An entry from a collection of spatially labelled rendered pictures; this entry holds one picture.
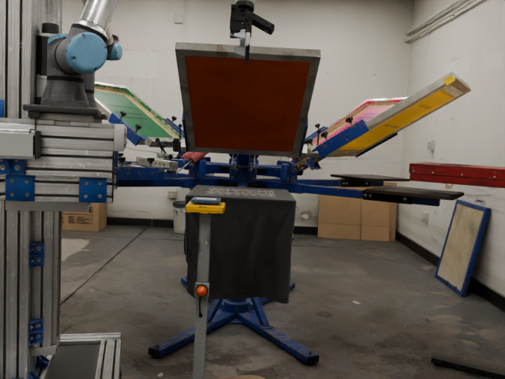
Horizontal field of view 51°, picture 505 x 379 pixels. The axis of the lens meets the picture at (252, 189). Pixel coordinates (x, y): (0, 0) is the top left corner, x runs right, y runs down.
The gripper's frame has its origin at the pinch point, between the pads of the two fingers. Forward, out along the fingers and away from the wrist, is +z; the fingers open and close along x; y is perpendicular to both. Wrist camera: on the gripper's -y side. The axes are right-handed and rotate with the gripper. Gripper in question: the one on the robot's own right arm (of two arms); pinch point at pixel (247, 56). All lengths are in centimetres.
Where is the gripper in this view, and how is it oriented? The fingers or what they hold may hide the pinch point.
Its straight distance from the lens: 202.8
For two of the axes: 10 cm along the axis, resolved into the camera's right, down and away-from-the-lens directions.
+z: -0.4, 9.8, -2.0
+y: -10.0, -0.5, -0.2
